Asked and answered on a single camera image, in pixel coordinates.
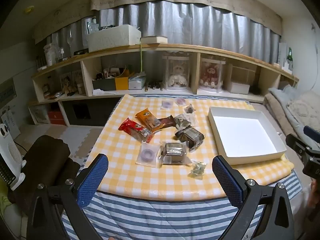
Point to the brown snack packet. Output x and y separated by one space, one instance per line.
167 122

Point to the red doll in clear case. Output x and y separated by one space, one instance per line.
211 76

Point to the grey curtain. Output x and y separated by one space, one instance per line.
200 27

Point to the dark cake packet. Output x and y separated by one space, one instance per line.
190 137

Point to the blue striped blanket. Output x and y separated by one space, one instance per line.
155 220

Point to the dark green box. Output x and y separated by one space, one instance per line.
103 85

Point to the white shallow cardboard box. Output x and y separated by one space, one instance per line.
246 135

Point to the large white storage box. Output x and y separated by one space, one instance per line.
112 38

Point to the clear pink donut packet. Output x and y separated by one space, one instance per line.
180 101

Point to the small white box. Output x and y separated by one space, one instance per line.
239 87

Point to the orange snack packet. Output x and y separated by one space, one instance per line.
147 118

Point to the red storage box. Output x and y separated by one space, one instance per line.
53 117

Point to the beige folded blanket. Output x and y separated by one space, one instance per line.
277 112

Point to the clear purple donut packet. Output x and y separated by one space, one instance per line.
167 104
147 154

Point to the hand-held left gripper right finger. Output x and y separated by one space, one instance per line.
228 181

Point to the tissue box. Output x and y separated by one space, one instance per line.
137 82

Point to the white doll in clear case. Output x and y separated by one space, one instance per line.
176 72

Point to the glass jar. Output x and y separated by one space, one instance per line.
50 53

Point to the white knit cushion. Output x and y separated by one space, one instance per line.
306 107

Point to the red snack packet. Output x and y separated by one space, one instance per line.
132 128

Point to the silver cake packet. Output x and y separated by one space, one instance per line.
173 152

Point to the white fan heater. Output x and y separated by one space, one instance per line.
10 155

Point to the small clear green candy packet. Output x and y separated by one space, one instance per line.
198 170

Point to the orange box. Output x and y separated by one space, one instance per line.
122 83

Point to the white green snack packet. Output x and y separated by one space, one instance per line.
185 120

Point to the wine glass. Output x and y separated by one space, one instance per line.
70 38

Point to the wooden shelf unit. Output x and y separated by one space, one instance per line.
175 48

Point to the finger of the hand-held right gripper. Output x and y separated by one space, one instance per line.
311 130
297 143

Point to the green bottle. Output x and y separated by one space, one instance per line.
290 58

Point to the brown cardboard box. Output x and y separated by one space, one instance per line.
243 72

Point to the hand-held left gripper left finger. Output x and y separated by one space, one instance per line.
92 181

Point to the clear brown pastry packet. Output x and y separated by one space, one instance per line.
189 109

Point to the yellow checked tablecloth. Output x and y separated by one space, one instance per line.
130 177

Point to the thick book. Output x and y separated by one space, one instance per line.
153 40

